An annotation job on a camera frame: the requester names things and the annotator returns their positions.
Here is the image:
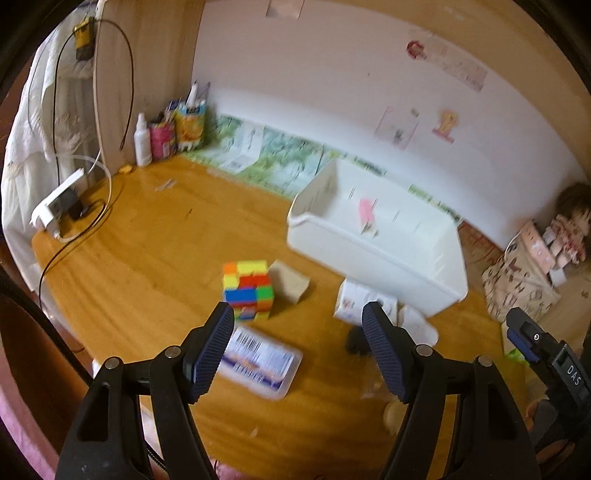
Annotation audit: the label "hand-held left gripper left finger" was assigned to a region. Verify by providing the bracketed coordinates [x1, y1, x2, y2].
[55, 302, 236, 480]

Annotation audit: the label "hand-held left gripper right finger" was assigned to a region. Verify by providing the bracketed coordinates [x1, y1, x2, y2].
[361, 301, 541, 480]

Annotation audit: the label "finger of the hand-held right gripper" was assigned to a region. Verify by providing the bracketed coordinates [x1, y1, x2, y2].
[505, 308, 585, 394]

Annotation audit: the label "clear plastic case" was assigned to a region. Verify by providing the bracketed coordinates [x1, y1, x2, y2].
[217, 325, 303, 400]

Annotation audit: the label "white small cardboard box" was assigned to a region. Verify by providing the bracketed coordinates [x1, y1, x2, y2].
[333, 279, 399, 326]

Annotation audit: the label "multicoloured puzzle cube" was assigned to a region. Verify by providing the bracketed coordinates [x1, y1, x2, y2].
[222, 260, 274, 321]

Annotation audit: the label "white plastic storage bin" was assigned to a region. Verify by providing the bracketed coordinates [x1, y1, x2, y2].
[286, 158, 469, 318]

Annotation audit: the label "green tissue packet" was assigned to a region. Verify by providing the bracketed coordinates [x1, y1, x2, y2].
[503, 323, 532, 365]

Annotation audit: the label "black small object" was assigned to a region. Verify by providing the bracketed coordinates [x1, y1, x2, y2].
[346, 325, 370, 356]

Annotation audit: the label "patterned canvas bag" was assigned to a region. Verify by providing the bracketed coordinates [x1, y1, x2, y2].
[481, 235, 561, 324]

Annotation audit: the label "pink case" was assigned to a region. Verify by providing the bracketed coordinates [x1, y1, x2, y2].
[519, 220, 557, 273]

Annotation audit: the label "red patterned mat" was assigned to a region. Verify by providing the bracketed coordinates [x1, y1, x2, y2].
[462, 222, 504, 264]

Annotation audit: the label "beige wedge block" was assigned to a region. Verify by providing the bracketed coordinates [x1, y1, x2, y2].
[269, 260, 310, 303]

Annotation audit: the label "brown haired doll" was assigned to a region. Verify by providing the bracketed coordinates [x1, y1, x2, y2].
[542, 182, 591, 268]

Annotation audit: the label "black power plug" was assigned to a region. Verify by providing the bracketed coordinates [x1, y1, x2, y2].
[58, 190, 93, 220]

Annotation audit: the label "white paper sheet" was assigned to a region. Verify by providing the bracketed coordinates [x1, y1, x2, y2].
[217, 122, 264, 175]

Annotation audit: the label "green printed mat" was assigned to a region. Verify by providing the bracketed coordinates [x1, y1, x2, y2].
[178, 113, 462, 222]

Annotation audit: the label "white power strip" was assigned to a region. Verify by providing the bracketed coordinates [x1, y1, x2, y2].
[30, 168, 88, 232]

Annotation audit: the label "pink pen holder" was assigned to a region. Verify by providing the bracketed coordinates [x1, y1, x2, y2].
[148, 121, 177, 161]

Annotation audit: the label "white squeeze bottle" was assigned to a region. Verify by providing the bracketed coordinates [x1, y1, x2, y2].
[134, 113, 153, 167]

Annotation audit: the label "pink framed drawing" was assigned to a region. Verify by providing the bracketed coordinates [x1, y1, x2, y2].
[374, 106, 420, 151]

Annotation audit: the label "yellow pony sticker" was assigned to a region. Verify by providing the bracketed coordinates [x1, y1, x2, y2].
[431, 108, 463, 145]

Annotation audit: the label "red sticker paper strip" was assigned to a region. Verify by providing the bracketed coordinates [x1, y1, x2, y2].
[406, 30, 489, 93]

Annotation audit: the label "white lace curtain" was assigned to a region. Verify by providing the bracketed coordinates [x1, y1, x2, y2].
[0, 18, 107, 296]

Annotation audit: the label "yellow black device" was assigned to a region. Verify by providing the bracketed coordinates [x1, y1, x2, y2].
[74, 17, 96, 61]

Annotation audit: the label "thin black cable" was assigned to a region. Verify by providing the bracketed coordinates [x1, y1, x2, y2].
[39, 175, 125, 305]

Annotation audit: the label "white cable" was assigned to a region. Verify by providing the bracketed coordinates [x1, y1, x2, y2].
[53, 154, 113, 243]

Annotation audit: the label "black looped cable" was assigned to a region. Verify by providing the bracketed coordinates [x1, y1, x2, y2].
[53, 18, 134, 151]

